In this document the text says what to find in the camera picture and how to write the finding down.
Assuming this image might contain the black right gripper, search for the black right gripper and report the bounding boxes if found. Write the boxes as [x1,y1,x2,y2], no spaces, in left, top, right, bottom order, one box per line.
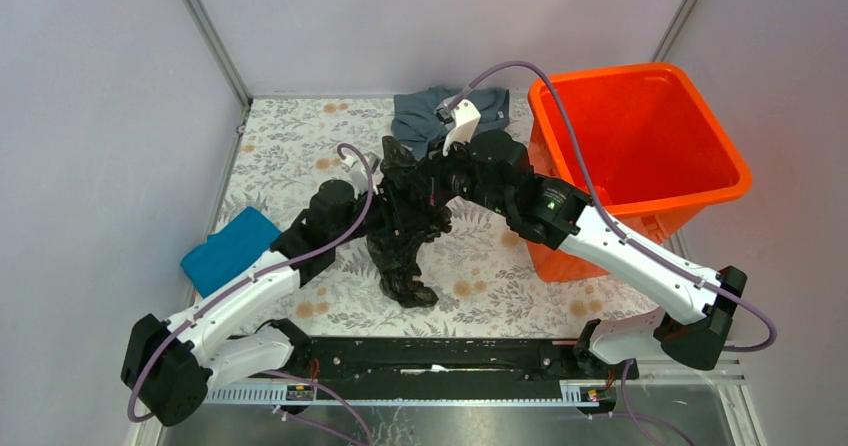
[405,132,511,217]

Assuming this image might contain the black plastic trash bag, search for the black plastic trash bag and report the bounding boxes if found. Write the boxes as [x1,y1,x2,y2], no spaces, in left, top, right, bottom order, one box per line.
[366,136,452,308]

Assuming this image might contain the orange plastic trash bin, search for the orange plastic trash bin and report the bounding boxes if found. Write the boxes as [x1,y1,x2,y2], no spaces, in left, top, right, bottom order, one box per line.
[527,62,752,244]

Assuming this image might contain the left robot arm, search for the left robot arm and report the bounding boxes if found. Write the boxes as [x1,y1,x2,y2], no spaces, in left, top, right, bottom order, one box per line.
[120,181,378,426]

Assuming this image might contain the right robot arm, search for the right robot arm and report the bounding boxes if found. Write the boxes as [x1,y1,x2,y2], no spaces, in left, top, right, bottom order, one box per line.
[416,131,747,378]

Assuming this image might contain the grey cloth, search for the grey cloth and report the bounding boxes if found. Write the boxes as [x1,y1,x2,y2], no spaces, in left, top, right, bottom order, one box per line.
[390,86,510,160]

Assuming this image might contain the floral patterned table mat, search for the floral patterned table mat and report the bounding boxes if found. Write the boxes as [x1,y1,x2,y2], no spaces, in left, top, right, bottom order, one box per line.
[218,98,653,338]

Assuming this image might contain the blue folded cloth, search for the blue folded cloth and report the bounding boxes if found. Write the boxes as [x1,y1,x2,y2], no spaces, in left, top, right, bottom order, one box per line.
[180,207,281,298]

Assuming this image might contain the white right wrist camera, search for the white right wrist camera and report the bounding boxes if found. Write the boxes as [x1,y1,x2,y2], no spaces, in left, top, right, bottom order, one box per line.
[435,98,481,156]

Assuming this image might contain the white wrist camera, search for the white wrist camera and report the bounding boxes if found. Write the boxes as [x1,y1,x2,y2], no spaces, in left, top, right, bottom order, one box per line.
[344,152,381,193]
[435,98,481,156]

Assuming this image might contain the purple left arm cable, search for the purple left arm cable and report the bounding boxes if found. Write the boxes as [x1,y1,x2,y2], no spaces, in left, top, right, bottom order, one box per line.
[127,142,376,446]

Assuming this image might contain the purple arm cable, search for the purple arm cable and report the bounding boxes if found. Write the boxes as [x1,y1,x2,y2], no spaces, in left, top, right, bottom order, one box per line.
[442,60,778,354]
[127,142,376,446]

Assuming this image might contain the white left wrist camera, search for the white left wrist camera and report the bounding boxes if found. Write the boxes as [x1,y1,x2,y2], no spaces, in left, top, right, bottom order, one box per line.
[344,152,381,193]

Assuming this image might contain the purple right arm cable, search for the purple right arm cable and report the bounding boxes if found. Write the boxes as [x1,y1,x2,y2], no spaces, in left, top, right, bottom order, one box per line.
[442,60,778,354]

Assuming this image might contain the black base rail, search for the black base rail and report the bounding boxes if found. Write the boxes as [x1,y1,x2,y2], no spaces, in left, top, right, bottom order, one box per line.
[279,336,639,407]

